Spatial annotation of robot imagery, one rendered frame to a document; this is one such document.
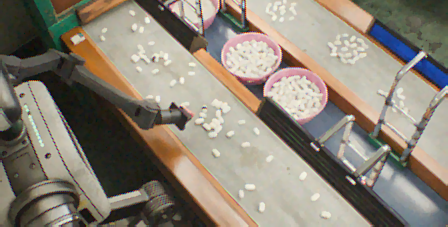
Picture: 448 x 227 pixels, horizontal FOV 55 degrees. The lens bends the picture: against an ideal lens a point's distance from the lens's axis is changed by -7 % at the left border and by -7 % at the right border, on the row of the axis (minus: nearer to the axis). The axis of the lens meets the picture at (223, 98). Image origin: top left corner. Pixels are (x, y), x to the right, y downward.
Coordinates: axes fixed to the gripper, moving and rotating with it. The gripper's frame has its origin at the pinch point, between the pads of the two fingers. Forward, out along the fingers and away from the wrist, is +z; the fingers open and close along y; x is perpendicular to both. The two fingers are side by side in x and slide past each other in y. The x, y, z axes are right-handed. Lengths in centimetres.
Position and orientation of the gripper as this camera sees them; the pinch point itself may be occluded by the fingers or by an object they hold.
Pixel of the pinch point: (192, 115)
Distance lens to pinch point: 182.4
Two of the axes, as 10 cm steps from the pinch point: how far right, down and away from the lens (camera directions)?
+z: 6.3, -0.2, 7.8
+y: -6.3, -6.0, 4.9
